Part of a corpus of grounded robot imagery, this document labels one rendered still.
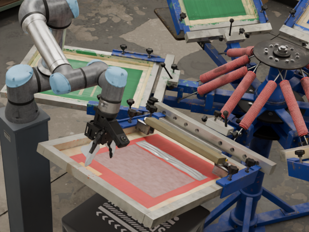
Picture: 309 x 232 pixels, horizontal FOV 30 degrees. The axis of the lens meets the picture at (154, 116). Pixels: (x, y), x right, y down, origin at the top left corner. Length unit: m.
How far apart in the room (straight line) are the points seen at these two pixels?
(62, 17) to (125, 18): 3.91
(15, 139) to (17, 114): 0.11
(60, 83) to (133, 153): 0.64
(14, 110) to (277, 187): 2.25
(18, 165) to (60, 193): 1.31
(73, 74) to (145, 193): 0.54
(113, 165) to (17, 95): 0.54
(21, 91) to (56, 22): 0.39
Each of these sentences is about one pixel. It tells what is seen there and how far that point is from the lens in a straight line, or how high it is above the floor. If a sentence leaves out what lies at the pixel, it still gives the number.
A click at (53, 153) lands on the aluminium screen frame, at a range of 2.23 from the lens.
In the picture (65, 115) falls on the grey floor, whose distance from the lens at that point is 4.68.
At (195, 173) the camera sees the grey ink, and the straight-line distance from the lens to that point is 2.47.
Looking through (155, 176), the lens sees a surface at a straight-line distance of 2.34.
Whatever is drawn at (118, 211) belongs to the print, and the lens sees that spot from 2.54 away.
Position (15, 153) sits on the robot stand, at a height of 1.06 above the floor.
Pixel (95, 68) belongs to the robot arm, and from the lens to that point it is 2.02.
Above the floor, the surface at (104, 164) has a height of 1.25.
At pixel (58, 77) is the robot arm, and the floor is 1.71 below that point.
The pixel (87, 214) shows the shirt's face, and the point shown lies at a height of 0.95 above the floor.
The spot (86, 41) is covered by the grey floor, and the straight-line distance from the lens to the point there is 5.71.
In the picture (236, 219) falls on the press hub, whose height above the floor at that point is 0.11.
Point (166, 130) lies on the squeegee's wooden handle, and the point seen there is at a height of 1.22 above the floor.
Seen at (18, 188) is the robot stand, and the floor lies 0.83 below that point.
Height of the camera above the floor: 2.77
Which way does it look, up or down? 36 degrees down
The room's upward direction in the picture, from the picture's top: 5 degrees clockwise
